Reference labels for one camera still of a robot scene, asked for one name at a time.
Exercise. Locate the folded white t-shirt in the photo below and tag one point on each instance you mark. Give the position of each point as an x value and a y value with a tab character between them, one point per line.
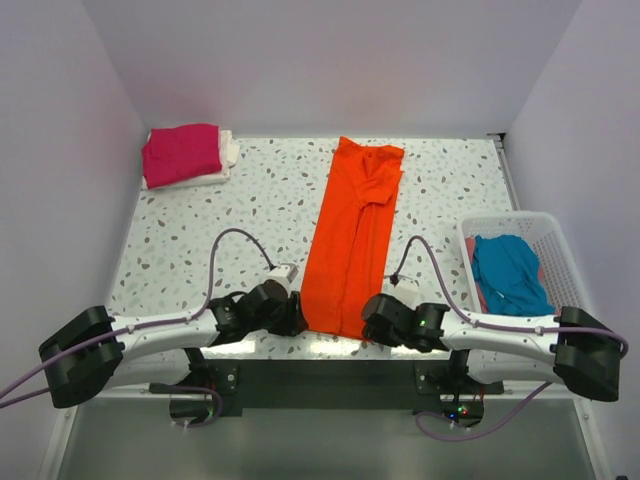
229	152

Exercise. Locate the white plastic laundry basket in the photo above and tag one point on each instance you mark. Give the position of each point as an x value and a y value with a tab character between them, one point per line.
519	263

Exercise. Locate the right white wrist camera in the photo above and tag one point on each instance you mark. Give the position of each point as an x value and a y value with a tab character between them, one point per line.
406	290

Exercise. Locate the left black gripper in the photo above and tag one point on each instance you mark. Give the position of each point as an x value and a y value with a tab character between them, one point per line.
293	322

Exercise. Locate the folded magenta t-shirt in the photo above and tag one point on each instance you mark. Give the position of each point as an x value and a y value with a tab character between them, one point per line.
173	155

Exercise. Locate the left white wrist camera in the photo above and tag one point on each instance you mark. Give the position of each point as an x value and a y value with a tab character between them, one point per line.
284	274

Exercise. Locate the orange t-shirt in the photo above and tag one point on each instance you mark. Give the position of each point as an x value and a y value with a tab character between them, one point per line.
347	259

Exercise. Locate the pink t-shirt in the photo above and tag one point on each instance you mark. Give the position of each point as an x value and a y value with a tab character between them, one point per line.
475	270

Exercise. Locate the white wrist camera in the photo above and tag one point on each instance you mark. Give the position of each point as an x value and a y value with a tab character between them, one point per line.
284	274
406	290

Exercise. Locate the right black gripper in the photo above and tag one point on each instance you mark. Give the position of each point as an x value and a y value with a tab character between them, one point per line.
378	337

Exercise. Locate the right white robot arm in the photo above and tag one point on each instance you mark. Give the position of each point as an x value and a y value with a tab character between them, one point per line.
571	348

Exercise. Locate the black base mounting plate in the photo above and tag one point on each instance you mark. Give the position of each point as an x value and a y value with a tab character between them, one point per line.
230	387

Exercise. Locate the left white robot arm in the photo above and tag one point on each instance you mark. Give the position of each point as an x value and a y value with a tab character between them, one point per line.
96	351

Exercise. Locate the teal t-shirt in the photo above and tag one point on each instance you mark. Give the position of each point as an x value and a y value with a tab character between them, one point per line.
510	275

